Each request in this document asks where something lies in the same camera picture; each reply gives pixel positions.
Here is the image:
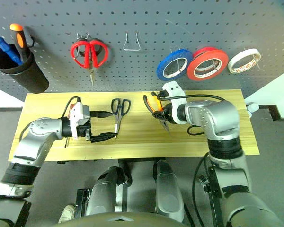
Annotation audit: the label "black right arm lower cable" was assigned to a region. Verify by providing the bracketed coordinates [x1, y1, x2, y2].
[192, 152, 210, 227]

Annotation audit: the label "grey pegboard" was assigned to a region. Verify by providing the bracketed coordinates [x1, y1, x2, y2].
[0, 0, 284, 103]

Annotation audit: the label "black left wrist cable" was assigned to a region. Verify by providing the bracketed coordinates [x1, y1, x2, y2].
[61, 96, 82, 119]

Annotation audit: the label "dark rounded robot torso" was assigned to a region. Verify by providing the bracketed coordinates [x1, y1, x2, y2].
[53, 210, 190, 227]

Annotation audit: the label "black handled scissors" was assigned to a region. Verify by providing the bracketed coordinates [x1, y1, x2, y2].
[111, 97, 132, 140]

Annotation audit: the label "red handled scissors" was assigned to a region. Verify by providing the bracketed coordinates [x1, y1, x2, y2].
[70, 38, 109, 87]

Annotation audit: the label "black plastic cup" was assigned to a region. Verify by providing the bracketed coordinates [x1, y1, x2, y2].
[0, 44, 50, 94]

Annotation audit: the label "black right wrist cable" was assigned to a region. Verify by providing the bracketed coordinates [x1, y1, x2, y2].
[157, 93, 226, 137]

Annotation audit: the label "blue tape roll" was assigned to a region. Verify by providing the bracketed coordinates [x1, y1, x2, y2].
[156, 49, 194, 81]

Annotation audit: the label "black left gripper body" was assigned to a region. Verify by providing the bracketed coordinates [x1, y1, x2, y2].
[77, 110, 94, 142]

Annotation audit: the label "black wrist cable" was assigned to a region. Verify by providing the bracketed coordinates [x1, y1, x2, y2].
[61, 96, 82, 119]
[157, 93, 226, 137]

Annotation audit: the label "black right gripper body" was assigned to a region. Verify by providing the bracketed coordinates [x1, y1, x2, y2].
[162, 104, 175, 123]

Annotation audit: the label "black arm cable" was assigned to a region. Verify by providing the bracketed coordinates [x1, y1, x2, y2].
[192, 152, 210, 227]
[19, 122, 33, 140]

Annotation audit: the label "white tape roll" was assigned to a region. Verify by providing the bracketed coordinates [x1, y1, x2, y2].
[227, 48, 262, 75]

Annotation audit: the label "blue handled tool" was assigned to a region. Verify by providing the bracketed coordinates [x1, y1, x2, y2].
[0, 35, 24, 67]

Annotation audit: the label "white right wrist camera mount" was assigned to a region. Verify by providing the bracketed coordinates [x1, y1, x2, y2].
[161, 81, 188, 125]

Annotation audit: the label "white shoe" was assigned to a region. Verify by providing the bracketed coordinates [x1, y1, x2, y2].
[58, 204, 77, 224]

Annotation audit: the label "orange black screwdriver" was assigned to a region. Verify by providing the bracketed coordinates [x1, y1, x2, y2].
[9, 23, 31, 64]

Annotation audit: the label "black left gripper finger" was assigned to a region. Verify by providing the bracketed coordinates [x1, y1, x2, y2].
[90, 110, 114, 119]
[90, 132, 117, 144]

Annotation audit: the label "white table clamp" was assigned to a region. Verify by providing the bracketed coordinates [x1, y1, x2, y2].
[245, 102, 260, 118]

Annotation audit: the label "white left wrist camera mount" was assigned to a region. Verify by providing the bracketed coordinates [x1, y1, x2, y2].
[69, 101, 91, 140]

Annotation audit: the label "dark rounded robot leg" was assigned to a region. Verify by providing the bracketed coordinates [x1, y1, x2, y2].
[153, 159, 186, 223]
[85, 165, 133, 216]

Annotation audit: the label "red tape roll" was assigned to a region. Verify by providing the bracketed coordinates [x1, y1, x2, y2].
[186, 47, 230, 82]

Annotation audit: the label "black left arm lower cable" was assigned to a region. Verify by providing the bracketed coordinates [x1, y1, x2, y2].
[19, 122, 33, 140]

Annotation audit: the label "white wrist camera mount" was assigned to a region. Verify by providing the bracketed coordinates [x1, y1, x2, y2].
[69, 101, 91, 140]
[161, 81, 188, 125]

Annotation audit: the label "black floor bracket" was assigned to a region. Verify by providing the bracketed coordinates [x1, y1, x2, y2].
[74, 188, 91, 217]

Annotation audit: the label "orange black needle-nose pliers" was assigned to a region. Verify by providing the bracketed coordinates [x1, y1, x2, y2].
[142, 92, 172, 138]

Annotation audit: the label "empty wire pegboard hook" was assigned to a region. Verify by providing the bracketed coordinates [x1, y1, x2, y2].
[123, 31, 141, 51]

